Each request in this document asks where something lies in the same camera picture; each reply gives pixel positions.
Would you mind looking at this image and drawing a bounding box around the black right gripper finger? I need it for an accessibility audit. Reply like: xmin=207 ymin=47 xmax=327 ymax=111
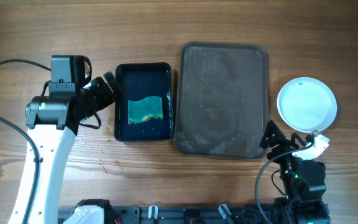
xmin=290 ymin=133 xmax=306 ymax=147
xmin=259 ymin=120 xmax=287 ymax=149

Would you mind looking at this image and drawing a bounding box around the white plate with blue streaks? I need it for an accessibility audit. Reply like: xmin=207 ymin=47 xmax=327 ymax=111
xmin=277 ymin=77 xmax=337 ymax=133

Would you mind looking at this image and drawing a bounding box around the green and yellow sponge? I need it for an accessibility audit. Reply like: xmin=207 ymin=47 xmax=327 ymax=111
xmin=127 ymin=96 xmax=163 ymax=123

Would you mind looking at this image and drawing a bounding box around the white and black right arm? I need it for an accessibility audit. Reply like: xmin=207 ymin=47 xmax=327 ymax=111
xmin=254 ymin=121 xmax=331 ymax=223

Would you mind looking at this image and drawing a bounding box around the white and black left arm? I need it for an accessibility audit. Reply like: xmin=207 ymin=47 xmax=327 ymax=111
xmin=9 ymin=72 xmax=121 ymax=223

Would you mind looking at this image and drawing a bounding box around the black water tray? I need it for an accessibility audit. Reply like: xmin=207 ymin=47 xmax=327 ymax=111
xmin=114 ymin=62 xmax=173 ymax=142

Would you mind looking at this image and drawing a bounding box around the brown serving tray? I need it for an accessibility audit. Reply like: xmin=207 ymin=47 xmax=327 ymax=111
xmin=173 ymin=42 xmax=269 ymax=160

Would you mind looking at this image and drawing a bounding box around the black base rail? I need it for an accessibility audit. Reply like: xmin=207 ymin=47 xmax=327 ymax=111
xmin=55 ymin=200 xmax=284 ymax=224

